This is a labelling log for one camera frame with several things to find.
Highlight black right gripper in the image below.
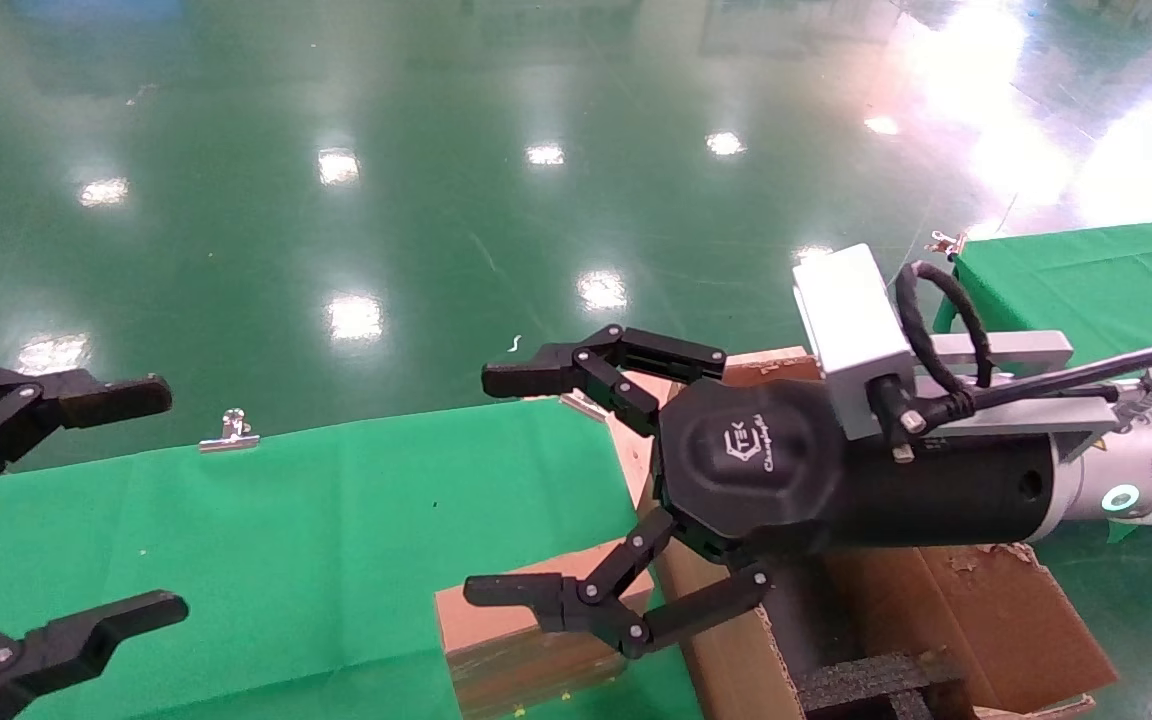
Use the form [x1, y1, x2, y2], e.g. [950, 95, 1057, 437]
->
[463, 324, 1057, 659]

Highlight small cardboard box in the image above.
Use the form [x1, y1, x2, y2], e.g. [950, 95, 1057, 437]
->
[434, 565, 657, 720]

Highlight large open cardboard carton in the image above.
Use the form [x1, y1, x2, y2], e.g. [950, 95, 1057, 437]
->
[636, 345, 1122, 720]

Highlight green table cloth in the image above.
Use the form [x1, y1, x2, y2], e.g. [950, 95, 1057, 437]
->
[933, 215, 1152, 546]
[0, 398, 707, 720]

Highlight black foam packing insert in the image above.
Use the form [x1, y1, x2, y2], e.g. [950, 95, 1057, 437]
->
[796, 650, 967, 720]

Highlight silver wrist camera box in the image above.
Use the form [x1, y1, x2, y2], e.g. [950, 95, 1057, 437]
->
[792, 243, 917, 441]

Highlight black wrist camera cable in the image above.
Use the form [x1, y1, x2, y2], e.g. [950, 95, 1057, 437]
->
[866, 260, 1152, 463]

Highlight silver camera mount bracket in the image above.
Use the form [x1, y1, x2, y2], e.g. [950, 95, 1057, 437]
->
[911, 330, 1152, 441]

